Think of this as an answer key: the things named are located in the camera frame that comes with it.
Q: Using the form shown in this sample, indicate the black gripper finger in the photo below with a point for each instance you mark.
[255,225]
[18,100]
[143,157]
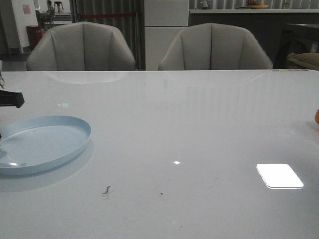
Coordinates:
[11,99]

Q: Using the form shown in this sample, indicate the light blue round plate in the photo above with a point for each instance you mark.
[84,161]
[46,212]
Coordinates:
[40,144]

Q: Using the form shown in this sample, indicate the orange corn cob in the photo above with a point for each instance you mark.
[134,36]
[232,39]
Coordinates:
[317,117]

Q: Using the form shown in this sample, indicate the red bin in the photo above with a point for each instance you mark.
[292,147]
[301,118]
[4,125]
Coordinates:
[34,34]

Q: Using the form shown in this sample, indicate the seated person in background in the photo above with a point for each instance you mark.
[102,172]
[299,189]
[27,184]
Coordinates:
[46,19]

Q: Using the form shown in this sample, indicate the left beige upholstered chair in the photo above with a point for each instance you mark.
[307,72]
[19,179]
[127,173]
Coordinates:
[82,46]

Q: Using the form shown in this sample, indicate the beige upholstered chair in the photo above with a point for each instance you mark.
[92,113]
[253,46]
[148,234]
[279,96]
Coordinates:
[213,46]
[82,46]

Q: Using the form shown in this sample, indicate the white cabinet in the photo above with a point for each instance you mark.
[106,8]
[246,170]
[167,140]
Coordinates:
[163,19]

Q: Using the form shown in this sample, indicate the right beige upholstered chair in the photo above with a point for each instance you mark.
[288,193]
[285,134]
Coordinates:
[213,46]

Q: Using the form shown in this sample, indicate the fruit bowl on counter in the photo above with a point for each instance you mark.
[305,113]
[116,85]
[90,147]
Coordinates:
[254,4]

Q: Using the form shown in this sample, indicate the dark counter with white top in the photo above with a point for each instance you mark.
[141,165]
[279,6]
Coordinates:
[265,24]

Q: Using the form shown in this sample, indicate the tan cushion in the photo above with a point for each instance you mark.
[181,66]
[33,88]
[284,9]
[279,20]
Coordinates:
[303,61]

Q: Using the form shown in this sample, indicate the pink wall notice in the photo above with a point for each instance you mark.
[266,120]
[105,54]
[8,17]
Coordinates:
[26,9]

